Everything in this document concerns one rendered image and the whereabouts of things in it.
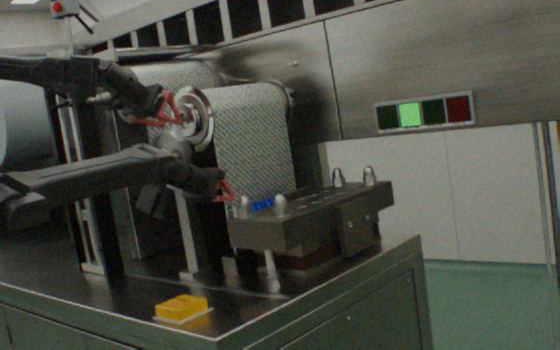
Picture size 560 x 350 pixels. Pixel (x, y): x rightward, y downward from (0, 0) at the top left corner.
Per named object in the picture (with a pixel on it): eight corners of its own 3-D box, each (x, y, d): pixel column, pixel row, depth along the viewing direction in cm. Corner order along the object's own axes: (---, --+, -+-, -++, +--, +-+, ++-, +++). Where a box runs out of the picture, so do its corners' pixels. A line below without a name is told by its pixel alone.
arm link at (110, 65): (96, 81, 117) (112, 58, 118) (85, 76, 122) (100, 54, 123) (121, 100, 122) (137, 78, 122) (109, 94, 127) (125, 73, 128)
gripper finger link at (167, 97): (182, 134, 128) (150, 110, 123) (161, 137, 133) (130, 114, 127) (193, 108, 131) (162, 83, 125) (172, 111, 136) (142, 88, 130)
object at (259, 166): (227, 223, 133) (213, 140, 131) (296, 200, 150) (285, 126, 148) (229, 223, 132) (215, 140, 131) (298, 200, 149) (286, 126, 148)
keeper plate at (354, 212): (341, 256, 129) (333, 206, 128) (367, 243, 136) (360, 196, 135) (350, 257, 127) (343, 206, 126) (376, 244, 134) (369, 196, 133)
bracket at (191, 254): (178, 277, 136) (154, 146, 134) (199, 269, 141) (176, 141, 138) (191, 279, 133) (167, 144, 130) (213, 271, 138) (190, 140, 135)
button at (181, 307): (156, 317, 110) (154, 305, 109) (185, 305, 115) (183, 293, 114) (179, 323, 105) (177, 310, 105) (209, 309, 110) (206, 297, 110)
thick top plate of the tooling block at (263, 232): (230, 247, 127) (225, 219, 127) (342, 205, 156) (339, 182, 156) (286, 251, 116) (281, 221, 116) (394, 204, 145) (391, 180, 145)
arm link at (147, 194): (172, 161, 112) (136, 145, 115) (147, 217, 111) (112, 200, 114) (198, 173, 123) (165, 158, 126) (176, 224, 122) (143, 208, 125)
